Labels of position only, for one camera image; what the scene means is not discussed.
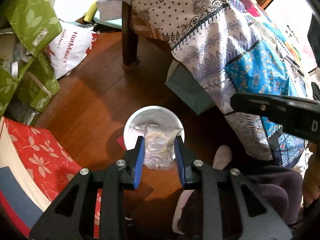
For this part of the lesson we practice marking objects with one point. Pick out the dark wooden bed leg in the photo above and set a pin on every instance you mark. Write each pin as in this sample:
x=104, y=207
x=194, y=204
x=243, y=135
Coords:
x=129, y=38

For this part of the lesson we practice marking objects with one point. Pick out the white HotMaxx plastic bag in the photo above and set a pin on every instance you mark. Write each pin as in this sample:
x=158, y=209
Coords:
x=70, y=48

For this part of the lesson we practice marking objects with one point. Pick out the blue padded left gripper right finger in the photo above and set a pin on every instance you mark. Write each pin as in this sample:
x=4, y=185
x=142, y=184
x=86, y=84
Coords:
x=184, y=160

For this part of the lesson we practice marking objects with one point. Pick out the white round trash bin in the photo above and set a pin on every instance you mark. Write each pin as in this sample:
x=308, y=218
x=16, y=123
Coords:
x=153, y=116

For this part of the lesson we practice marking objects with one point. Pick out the green leaf pattern bag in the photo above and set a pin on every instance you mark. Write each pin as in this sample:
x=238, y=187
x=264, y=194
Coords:
x=27, y=28

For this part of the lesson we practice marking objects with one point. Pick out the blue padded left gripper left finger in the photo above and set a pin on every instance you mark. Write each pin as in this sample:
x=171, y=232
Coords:
x=134, y=165

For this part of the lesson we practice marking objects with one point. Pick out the patterned patchwork bed sheet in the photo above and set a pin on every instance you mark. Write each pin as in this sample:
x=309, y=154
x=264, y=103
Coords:
x=227, y=50

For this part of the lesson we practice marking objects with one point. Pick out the clear plastic bag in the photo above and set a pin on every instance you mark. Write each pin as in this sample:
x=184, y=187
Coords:
x=159, y=146

